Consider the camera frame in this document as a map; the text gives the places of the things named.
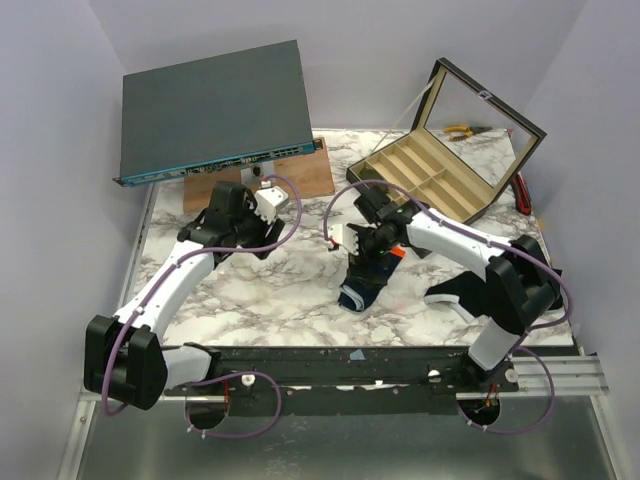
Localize grey network switch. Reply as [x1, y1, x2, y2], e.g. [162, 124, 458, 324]
[115, 40, 316, 187]

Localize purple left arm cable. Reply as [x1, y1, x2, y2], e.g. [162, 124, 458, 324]
[102, 174, 304, 441]

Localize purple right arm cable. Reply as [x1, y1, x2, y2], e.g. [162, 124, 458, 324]
[322, 179, 574, 437]

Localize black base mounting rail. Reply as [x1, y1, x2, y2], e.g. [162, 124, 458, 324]
[165, 347, 519, 416]

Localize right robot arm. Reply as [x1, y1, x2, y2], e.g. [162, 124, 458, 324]
[323, 180, 568, 392]

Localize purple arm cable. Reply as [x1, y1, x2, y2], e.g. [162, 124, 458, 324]
[322, 179, 574, 437]
[102, 174, 304, 441]

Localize black white underwear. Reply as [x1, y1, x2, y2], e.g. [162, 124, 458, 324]
[424, 271, 564, 325]

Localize wooden board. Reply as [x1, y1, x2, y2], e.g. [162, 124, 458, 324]
[182, 144, 336, 214]

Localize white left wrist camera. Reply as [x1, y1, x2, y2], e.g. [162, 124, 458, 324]
[254, 186, 289, 224]

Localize navy orange underwear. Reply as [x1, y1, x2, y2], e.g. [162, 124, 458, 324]
[338, 247, 406, 313]

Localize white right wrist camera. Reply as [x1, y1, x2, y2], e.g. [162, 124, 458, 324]
[327, 224, 360, 256]

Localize black compartment organizer box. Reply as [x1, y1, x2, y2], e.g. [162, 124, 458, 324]
[346, 58, 546, 223]

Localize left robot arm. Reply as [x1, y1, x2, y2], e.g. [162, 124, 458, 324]
[83, 181, 289, 410]

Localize yellow handled pliers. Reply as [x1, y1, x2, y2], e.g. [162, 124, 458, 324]
[443, 125, 492, 142]

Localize red black utility knife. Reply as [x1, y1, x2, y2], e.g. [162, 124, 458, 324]
[511, 173, 532, 216]

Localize metal switch stand bracket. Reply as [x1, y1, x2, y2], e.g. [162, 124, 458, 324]
[240, 162, 275, 187]

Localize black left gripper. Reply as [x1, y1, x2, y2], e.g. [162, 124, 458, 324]
[231, 197, 284, 259]

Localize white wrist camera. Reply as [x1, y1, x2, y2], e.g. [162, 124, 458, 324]
[254, 186, 289, 224]
[327, 224, 360, 256]

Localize green rolled underwear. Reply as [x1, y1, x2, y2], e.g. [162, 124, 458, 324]
[359, 167, 383, 180]

